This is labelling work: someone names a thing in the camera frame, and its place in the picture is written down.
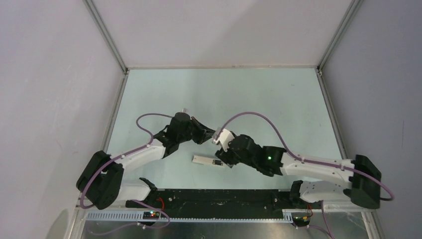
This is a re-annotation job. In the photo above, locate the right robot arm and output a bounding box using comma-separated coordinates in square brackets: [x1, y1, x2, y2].
[212, 131, 382, 209]

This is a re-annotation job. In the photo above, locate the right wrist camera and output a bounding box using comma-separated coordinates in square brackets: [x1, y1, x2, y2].
[212, 127, 235, 152]

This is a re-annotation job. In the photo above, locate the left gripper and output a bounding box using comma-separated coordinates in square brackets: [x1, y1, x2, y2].
[177, 117, 216, 145]

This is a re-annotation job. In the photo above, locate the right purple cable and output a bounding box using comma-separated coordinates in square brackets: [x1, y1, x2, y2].
[217, 112, 395, 202]

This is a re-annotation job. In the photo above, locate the white cable duct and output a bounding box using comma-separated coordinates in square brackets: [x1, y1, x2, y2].
[85, 211, 293, 223]

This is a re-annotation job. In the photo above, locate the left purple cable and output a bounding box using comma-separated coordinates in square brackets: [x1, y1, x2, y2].
[80, 113, 174, 210]

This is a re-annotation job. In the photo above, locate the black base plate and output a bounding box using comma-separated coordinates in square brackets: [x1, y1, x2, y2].
[144, 189, 308, 219]

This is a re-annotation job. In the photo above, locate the purple cable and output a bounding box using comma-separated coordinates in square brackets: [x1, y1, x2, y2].
[217, 112, 395, 202]
[80, 113, 174, 210]

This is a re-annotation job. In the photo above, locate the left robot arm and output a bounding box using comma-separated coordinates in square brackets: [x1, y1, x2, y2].
[76, 112, 215, 210]

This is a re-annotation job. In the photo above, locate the white remote control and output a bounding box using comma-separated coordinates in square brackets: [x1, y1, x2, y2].
[192, 155, 227, 168]

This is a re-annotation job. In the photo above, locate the black battery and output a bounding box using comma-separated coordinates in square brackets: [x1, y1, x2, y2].
[212, 160, 224, 166]

